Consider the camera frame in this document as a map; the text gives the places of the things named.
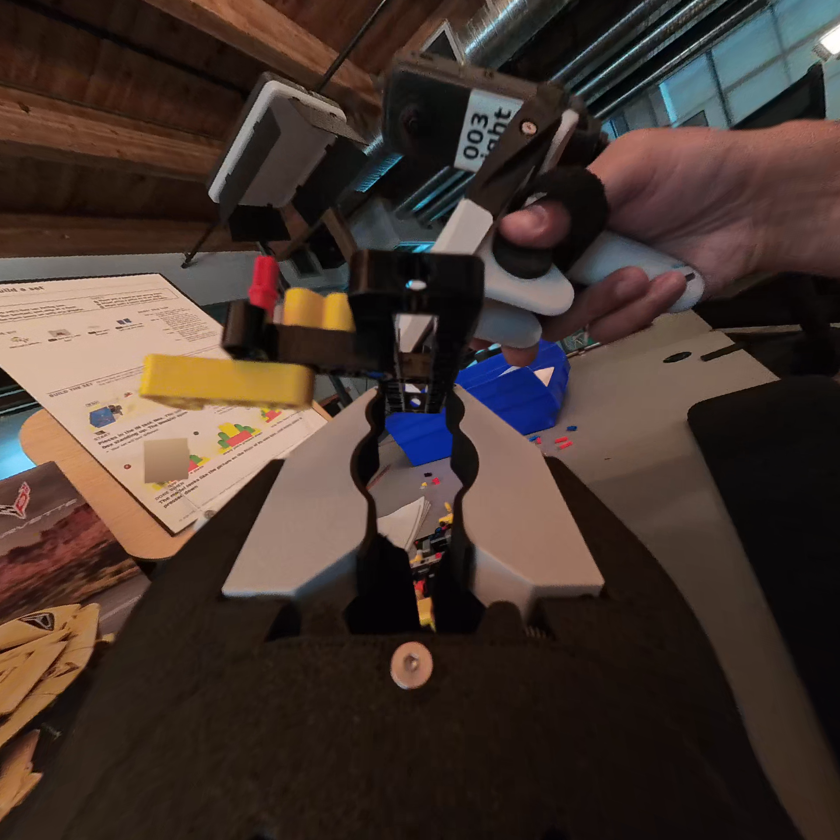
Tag partly built lego car chassis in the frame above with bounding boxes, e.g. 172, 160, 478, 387
410, 505, 455, 631

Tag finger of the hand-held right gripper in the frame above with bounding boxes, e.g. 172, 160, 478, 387
430, 199, 494, 258

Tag scattered lego pins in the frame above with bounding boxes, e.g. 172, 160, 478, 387
420, 423, 580, 491

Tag lego set box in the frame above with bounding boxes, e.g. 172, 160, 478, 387
0, 461, 152, 829

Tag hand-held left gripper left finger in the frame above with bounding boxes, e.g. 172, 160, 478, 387
222, 386, 395, 601

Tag black lego beam assembly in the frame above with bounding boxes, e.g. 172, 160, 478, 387
139, 249, 488, 416

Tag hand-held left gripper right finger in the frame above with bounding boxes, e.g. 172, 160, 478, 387
430, 386, 605, 601

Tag wooden instruction sign board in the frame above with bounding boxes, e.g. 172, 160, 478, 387
0, 272, 332, 560

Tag white box overhead device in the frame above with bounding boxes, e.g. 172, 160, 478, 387
206, 72, 370, 265

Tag person's right hand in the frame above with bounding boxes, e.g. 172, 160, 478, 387
499, 121, 840, 368

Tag white paper bag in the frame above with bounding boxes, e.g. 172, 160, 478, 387
500, 363, 557, 389

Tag blue plastic bin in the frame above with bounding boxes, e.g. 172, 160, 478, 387
386, 338, 571, 468

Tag open instruction booklet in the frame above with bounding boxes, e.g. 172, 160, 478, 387
377, 495, 432, 553

